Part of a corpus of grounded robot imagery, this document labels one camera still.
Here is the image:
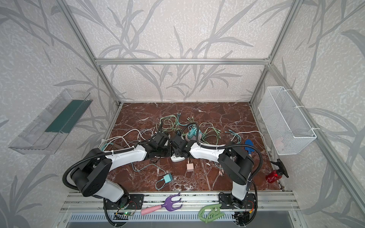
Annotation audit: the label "pink charger plug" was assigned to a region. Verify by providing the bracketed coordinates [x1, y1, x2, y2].
[186, 163, 194, 172]

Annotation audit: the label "teal charger plug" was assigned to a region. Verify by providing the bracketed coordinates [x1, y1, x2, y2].
[163, 173, 173, 183]

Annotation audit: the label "white power socket block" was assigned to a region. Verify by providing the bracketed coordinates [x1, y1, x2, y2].
[171, 154, 185, 162]

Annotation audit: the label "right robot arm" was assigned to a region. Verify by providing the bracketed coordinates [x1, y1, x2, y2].
[169, 123, 263, 202]

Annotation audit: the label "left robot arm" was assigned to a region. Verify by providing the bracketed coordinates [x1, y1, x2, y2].
[62, 132, 171, 202]

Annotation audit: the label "teal chargers on pink block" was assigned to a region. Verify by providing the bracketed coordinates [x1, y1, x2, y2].
[187, 127, 197, 139]

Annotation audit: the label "purple pink hand rake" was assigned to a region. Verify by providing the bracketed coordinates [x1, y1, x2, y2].
[141, 192, 182, 216]

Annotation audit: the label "green plastic clip tool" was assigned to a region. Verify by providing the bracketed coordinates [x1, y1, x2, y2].
[198, 204, 225, 224]

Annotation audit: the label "red spray bottle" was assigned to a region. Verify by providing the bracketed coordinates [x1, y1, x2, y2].
[265, 159, 289, 183]

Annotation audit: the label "green charging cable bundle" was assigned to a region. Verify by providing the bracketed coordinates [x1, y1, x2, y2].
[158, 112, 221, 146]

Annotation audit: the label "white wire mesh basket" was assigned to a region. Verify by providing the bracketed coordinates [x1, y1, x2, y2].
[258, 86, 317, 155]

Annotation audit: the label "clear plastic wall shelf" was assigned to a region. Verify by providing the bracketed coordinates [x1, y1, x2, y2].
[9, 89, 93, 155]

